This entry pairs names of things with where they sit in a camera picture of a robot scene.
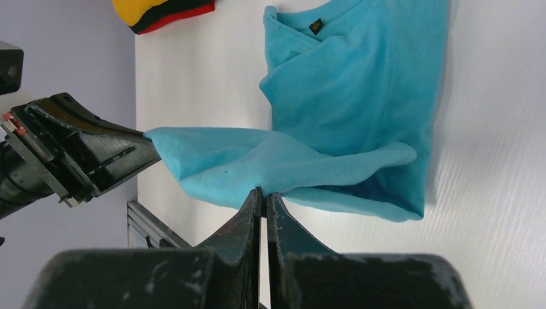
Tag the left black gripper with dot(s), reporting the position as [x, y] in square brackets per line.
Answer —
[28, 176]

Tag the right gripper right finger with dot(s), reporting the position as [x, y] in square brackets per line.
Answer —
[305, 273]

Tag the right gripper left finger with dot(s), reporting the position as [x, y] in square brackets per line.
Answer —
[220, 272]

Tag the teal polo shirt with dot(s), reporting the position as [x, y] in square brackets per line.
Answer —
[352, 87]

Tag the orange folded shirt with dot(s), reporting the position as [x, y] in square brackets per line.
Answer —
[131, 11]

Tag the red folded shirt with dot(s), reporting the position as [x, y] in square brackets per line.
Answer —
[149, 23]

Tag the aluminium frame rail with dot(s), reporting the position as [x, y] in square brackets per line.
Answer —
[145, 230]

